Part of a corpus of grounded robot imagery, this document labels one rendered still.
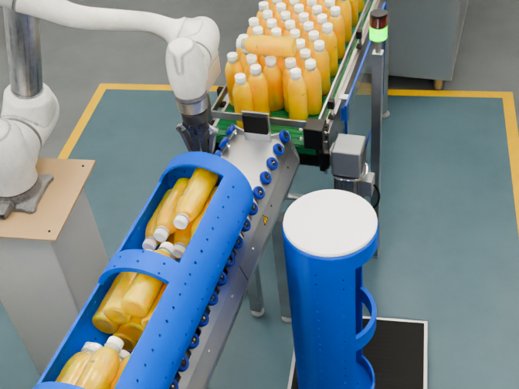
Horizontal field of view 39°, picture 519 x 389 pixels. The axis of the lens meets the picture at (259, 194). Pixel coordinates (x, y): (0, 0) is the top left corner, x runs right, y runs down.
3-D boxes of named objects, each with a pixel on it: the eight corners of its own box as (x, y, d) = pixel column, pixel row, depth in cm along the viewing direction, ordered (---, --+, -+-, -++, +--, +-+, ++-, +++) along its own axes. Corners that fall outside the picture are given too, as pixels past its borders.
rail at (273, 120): (212, 117, 273) (211, 111, 271) (213, 116, 273) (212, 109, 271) (316, 130, 262) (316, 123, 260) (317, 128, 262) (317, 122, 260)
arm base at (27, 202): (-23, 220, 234) (-29, 207, 230) (6, 174, 250) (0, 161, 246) (29, 223, 231) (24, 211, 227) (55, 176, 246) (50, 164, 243)
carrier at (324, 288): (310, 430, 263) (385, 410, 266) (296, 268, 204) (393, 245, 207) (290, 366, 284) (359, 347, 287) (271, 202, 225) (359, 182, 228)
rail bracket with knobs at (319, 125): (299, 150, 262) (297, 128, 255) (303, 138, 267) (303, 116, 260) (326, 154, 259) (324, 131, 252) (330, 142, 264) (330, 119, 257)
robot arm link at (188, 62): (204, 102, 198) (215, 75, 208) (195, 52, 188) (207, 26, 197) (166, 101, 201) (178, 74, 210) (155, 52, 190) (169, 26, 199)
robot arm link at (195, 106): (181, 80, 208) (184, 97, 212) (168, 99, 201) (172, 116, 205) (211, 83, 205) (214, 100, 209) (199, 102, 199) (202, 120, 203)
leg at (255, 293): (249, 316, 322) (232, 214, 280) (253, 306, 326) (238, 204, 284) (262, 318, 321) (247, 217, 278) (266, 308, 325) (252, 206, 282)
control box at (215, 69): (178, 98, 276) (174, 75, 269) (198, 69, 289) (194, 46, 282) (203, 100, 273) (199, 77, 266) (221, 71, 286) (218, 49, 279)
